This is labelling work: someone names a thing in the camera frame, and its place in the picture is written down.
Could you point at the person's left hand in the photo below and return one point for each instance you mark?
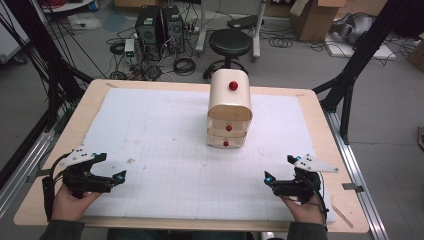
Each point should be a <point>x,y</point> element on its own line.
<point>68,206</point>

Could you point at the black power strip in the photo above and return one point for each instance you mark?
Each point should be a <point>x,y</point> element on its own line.
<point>245,21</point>

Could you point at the white grid mat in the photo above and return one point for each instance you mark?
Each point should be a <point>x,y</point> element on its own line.
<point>173,150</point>

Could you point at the black metal stand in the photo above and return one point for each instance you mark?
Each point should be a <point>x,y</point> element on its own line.
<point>50,66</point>
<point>360,53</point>

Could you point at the thin wooden stick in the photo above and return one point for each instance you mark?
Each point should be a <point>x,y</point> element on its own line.
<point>342,216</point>

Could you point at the white foam board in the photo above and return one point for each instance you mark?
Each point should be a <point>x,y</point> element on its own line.
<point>383,53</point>

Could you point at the sheet of paper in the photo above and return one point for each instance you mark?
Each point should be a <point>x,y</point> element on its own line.
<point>85,21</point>

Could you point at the light wooden table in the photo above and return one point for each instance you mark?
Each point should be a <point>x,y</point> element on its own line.
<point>333,133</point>

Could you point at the large open cardboard box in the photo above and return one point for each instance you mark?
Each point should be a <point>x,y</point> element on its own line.
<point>313,20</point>

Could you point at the cream drawer cabinet red knobs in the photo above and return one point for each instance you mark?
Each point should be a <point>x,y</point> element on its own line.
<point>230,100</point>

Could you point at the person's right hand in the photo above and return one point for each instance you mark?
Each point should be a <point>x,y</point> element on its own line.
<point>308,213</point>

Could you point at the white round table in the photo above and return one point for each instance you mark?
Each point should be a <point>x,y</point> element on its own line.
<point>70,6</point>

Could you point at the small white power supply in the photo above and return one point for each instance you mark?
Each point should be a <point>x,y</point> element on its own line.
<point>129,48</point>

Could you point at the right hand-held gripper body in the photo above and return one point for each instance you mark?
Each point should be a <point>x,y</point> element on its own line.
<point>296,187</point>

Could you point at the small cardboard box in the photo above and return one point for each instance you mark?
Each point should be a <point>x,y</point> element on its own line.
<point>417,55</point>

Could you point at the aluminium rail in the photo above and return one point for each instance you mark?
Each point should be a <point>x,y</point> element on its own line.
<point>23,173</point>
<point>353,160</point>

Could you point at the grey bag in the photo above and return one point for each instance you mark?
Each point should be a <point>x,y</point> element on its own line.
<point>355,28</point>

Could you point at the black round stool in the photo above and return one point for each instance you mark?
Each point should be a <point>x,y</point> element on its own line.
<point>230,42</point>

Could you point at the white desk frame legs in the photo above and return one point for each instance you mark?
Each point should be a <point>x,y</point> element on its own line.
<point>256,36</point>

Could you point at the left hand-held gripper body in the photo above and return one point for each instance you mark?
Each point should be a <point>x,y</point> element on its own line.
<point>83,183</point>

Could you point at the grey metal bracket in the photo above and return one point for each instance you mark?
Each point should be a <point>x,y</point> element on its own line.
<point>38,175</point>
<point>352,187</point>

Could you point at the black computer tower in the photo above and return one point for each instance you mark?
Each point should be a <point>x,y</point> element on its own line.
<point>173,28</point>
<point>148,30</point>

